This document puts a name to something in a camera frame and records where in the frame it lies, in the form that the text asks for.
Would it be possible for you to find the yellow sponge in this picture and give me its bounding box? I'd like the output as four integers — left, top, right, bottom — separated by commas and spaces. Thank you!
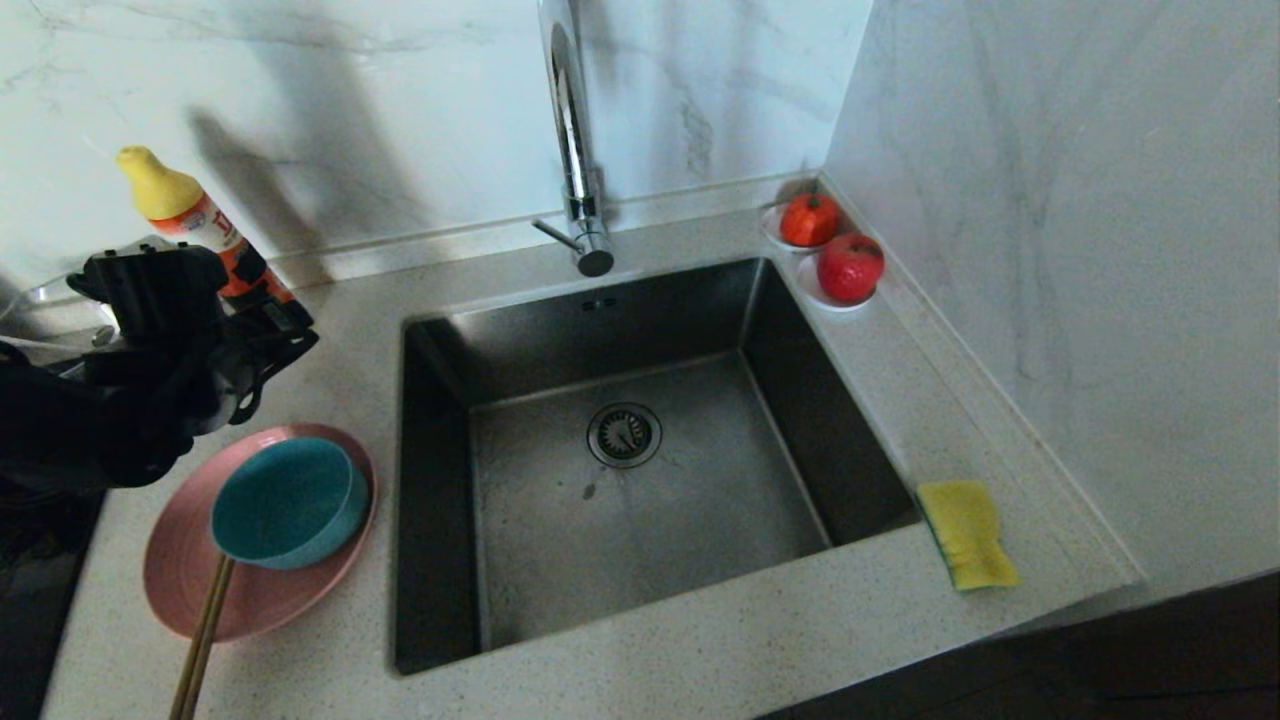
917, 480, 1021, 592

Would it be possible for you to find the metal sink drain strainer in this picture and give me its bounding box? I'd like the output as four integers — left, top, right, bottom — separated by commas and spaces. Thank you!
586, 402, 663, 469

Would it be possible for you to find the teal blue bowl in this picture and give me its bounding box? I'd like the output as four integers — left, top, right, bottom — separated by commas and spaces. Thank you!
210, 437, 369, 571

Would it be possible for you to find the clear glass pot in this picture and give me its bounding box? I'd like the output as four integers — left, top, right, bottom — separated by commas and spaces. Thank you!
0, 270, 131, 371

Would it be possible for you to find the red tomato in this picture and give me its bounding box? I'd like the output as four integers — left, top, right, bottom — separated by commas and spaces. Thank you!
780, 193, 841, 248

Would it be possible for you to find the orange detergent bottle yellow cap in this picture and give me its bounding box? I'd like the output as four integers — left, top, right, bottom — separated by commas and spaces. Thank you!
116, 146, 301, 311

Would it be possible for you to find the pink round plate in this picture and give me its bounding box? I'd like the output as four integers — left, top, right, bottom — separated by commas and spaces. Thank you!
143, 423, 379, 643

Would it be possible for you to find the small white dish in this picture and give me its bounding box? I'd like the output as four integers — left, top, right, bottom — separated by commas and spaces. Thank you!
762, 203, 841, 253
797, 255, 881, 313

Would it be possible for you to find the wooden chopstick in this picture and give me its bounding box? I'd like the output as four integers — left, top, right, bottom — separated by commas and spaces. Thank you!
178, 555, 238, 720
168, 553, 229, 720

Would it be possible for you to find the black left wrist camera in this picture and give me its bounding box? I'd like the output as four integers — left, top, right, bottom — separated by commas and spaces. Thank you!
65, 245, 229, 336

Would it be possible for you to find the chrome faucet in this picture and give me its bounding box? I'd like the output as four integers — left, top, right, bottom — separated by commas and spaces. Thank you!
530, 0, 616, 279

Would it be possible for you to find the red apple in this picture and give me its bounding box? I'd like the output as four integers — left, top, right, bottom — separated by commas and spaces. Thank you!
817, 233, 886, 304

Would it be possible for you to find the black induction cooktop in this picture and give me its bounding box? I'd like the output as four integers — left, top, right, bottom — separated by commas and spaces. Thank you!
0, 480, 106, 720

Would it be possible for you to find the stainless steel sink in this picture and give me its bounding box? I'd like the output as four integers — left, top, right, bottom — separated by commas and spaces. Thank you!
393, 257, 921, 677

